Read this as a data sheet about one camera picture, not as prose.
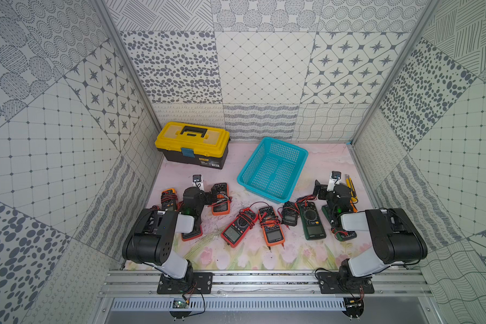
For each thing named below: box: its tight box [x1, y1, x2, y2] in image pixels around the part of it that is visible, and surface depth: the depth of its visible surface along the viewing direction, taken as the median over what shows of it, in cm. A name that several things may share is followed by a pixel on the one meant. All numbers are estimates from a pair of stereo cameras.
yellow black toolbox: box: [154, 121, 231, 170], surface depth 101 cm
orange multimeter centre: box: [257, 205, 285, 247], surface depth 86 cm
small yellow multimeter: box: [160, 188, 178, 211], surface depth 95 cm
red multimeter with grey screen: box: [220, 207, 259, 249], surface depth 85 cm
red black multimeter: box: [180, 224, 203, 242], surface depth 86 cm
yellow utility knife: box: [344, 174, 359, 204], surface depth 102 cm
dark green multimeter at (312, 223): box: [298, 201, 327, 241], surface depth 90 cm
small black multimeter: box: [281, 201, 300, 227], surface depth 90 cm
